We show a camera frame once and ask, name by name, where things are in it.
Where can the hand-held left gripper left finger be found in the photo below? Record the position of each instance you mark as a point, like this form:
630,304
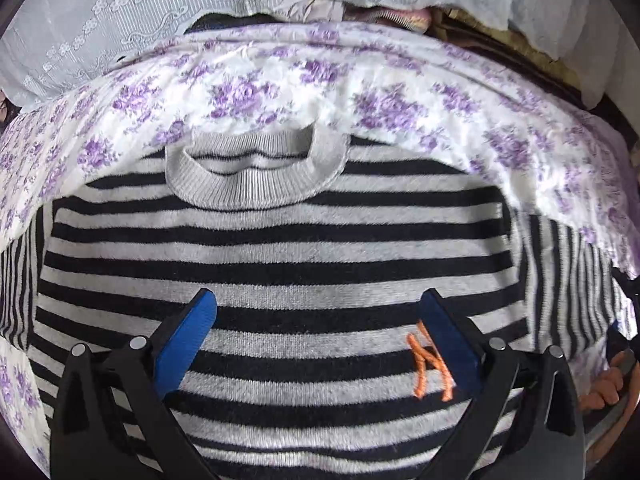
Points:
184,342

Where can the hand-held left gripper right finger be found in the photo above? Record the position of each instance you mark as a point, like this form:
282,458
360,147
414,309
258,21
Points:
452,347

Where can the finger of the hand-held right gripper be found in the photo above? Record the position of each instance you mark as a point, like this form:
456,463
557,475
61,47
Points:
616,331

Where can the black grey striped sweater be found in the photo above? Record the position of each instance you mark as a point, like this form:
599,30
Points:
300,250

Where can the person's right hand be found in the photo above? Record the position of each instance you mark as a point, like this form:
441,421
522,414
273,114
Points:
606,385

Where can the purple floral bed sheet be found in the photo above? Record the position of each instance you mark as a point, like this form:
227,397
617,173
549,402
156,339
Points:
390,95

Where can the pink cloth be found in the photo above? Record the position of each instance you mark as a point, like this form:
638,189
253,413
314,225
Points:
402,17

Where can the white lace cloth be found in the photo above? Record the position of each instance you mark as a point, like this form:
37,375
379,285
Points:
150,5

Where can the beige grey cloth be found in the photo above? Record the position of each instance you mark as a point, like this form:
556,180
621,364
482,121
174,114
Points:
320,10

